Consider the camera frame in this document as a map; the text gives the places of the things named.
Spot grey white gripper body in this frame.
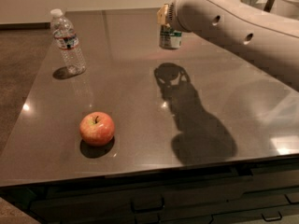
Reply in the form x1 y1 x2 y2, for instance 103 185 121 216
167 0 192 33

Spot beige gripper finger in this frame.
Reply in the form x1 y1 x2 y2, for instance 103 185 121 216
157 4 169 26

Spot white green 7up can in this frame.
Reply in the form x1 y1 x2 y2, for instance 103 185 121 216
159 25 182 49

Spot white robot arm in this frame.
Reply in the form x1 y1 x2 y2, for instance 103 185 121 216
157 0 299 91

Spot dark upright board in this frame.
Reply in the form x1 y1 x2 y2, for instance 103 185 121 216
263 0 276 13

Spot clear plastic water bottle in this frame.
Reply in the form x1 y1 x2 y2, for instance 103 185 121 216
50 8 86 76

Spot white cup with lid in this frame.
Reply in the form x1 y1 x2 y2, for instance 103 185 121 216
277 0 299 20

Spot red yellow apple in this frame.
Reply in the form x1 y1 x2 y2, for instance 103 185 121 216
79 112 115 147

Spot dark drawer cabinet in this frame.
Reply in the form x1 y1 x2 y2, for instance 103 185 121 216
1 155 299 224

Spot black drawer handle left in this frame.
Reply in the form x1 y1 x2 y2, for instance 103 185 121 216
130 194 165 214

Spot black drawer handle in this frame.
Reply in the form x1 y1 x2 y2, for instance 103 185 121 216
262 211 283 222
130 194 165 214

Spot black drawer handle right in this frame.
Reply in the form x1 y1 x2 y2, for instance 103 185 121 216
262 211 283 222

